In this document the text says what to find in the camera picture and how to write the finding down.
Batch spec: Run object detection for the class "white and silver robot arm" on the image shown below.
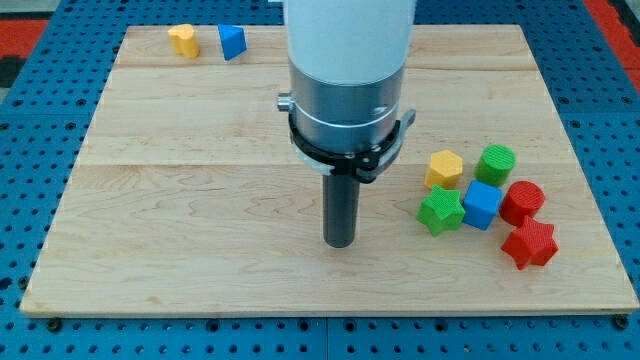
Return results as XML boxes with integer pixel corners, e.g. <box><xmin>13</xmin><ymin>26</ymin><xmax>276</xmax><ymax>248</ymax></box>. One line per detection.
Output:
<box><xmin>278</xmin><ymin>0</ymin><xmax>416</xmax><ymax>183</ymax></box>

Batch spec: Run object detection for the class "yellow hexagon block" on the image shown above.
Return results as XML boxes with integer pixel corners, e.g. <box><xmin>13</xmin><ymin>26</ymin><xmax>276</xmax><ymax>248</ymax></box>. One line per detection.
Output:
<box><xmin>424</xmin><ymin>150</ymin><xmax>464</xmax><ymax>190</ymax></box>

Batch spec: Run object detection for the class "yellow heart block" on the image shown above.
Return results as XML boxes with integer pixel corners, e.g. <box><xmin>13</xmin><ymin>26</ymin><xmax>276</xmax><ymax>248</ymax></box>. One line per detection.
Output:
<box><xmin>167</xmin><ymin>24</ymin><xmax>200</xmax><ymax>59</ymax></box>

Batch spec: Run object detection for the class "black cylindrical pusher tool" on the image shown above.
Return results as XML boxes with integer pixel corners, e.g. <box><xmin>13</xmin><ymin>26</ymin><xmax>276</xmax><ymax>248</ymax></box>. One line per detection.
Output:
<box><xmin>322</xmin><ymin>175</ymin><xmax>360</xmax><ymax>248</ymax></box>

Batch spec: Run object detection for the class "green star block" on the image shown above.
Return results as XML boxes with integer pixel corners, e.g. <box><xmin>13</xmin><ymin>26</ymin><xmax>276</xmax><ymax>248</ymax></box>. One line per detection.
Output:
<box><xmin>416</xmin><ymin>185</ymin><xmax>466</xmax><ymax>236</ymax></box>

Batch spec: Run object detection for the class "wooden board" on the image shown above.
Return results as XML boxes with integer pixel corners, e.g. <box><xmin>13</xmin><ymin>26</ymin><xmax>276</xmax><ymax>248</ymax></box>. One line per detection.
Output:
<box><xmin>20</xmin><ymin>25</ymin><xmax>639</xmax><ymax>318</ymax></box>

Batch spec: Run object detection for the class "blue cube block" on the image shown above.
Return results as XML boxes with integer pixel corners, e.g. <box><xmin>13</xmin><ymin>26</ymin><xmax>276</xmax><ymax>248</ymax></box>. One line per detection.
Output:
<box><xmin>463</xmin><ymin>180</ymin><xmax>503</xmax><ymax>230</ymax></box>

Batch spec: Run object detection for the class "blue triangle block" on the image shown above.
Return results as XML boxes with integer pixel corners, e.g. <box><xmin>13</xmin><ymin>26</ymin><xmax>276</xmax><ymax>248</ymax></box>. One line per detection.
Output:
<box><xmin>217</xmin><ymin>24</ymin><xmax>247</xmax><ymax>61</ymax></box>

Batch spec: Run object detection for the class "green cylinder block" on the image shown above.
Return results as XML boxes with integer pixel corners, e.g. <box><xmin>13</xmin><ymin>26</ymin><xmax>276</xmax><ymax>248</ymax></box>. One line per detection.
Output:
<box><xmin>474</xmin><ymin>144</ymin><xmax>516</xmax><ymax>187</ymax></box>

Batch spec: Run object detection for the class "red cylinder block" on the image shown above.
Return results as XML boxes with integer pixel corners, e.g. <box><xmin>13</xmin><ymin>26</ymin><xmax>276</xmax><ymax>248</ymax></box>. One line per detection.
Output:
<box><xmin>499</xmin><ymin>181</ymin><xmax>546</xmax><ymax>226</ymax></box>

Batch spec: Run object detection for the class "red star block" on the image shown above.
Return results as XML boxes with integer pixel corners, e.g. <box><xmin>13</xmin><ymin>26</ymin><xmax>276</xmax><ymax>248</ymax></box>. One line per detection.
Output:
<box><xmin>501</xmin><ymin>216</ymin><xmax>559</xmax><ymax>270</ymax></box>

